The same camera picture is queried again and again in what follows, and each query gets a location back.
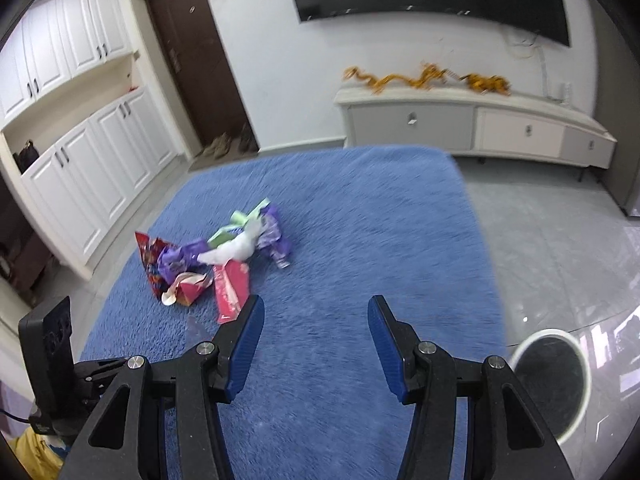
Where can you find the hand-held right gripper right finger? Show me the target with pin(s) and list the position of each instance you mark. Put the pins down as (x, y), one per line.
(387, 355)

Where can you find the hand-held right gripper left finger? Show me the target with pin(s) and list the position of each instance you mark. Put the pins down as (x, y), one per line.
(245, 355)

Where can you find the red packet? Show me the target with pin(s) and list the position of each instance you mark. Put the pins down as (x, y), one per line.
(230, 290)

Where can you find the white tissue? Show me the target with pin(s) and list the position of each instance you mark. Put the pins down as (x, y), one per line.
(235, 247)

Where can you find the purple plastic wrapper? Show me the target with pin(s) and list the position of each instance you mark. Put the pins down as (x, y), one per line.
(272, 232)
(175, 260)

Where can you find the light green plastic wrapper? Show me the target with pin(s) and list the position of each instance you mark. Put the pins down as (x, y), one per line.
(240, 218)

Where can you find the white round waste bin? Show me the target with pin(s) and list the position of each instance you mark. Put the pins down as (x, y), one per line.
(555, 390)

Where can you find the red and pink paper box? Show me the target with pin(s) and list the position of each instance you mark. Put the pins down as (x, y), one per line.
(192, 292)

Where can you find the yellow cloth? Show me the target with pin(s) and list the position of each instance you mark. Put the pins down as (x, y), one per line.
(35, 455)

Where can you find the dark brown furniture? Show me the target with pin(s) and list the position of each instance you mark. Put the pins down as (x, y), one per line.
(20, 260)

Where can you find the blue fleece blanket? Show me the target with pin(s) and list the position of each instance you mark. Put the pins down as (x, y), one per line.
(350, 240)

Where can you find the red patterned snack wrapper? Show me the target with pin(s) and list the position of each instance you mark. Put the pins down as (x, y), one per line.
(150, 255)

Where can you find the dark handbag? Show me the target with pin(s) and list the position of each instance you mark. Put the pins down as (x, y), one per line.
(26, 156)

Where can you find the white floor cupboards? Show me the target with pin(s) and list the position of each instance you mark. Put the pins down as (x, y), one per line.
(100, 160)

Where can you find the pair of beige shoes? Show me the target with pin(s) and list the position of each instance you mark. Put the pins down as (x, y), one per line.
(217, 146)

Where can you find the pair of dark shoes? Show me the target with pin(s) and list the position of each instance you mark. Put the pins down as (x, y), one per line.
(246, 139)

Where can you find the white and grey TV cabinet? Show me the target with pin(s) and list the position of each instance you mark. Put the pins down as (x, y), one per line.
(415, 120)

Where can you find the golden dragon ornament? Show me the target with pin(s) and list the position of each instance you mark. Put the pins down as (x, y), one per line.
(395, 80)

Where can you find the dark brown door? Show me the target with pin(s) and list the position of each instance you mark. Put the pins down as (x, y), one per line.
(195, 60)

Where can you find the white wall cupboards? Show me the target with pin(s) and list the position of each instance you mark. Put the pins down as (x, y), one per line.
(50, 45)

